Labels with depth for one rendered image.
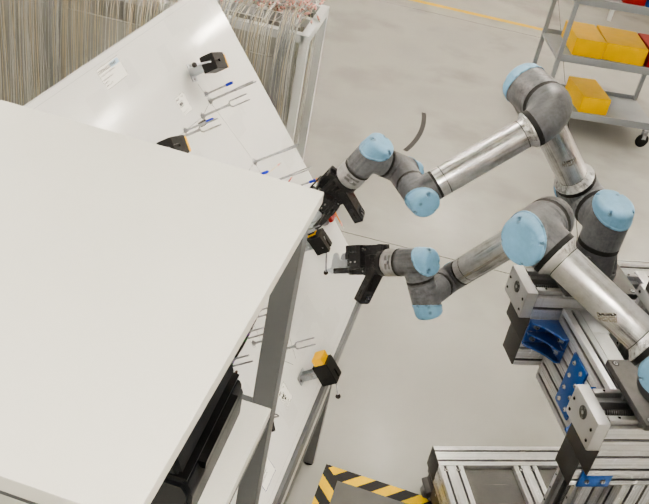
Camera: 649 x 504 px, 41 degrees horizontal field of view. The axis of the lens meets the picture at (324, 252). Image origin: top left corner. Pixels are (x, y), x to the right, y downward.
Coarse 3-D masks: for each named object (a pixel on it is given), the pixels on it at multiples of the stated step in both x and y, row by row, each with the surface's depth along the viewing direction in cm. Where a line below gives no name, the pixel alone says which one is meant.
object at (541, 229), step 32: (512, 224) 194; (544, 224) 192; (512, 256) 196; (544, 256) 192; (576, 256) 192; (576, 288) 192; (608, 288) 190; (608, 320) 189; (640, 320) 187; (640, 352) 186
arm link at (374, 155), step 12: (360, 144) 215; (372, 144) 212; (384, 144) 214; (360, 156) 214; (372, 156) 213; (384, 156) 213; (348, 168) 218; (360, 168) 216; (372, 168) 216; (384, 168) 216
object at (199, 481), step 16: (224, 384) 127; (240, 384) 131; (224, 400) 126; (240, 400) 132; (208, 416) 121; (224, 416) 124; (192, 432) 116; (208, 432) 120; (224, 432) 126; (192, 448) 116; (208, 448) 118; (176, 464) 112; (192, 464) 115; (208, 464) 120; (176, 480) 114; (192, 480) 115; (160, 496) 115; (176, 496) 114; (192, 496) 115
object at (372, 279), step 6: (372, 270) 231; (366, 276) 232; (372, 276) 231; (378, 276) 233; (366, 282) 232; (372, 282) 232; (378, 282) 234; (360, 288) 233; (366, 288) 232; (372, 288) 234; (360, 294) 233; (366, 294) 233; (372, 294) 235; (360, 300) 233; (366, 300) 234
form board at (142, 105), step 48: (192, 0) 229; (144, 48) 203; (192, 48) 222; (240, 48) 245; (48, 96) 169; (96, 96) 182; (144, 96) 197; (192, 96) 215; (192, 144) 209; (240, 144) 229; (288, 144) 254; (336, 240) 264; (336, 288) 255; (336, 336) 247; (288, 384) 217; (288, 432) 211
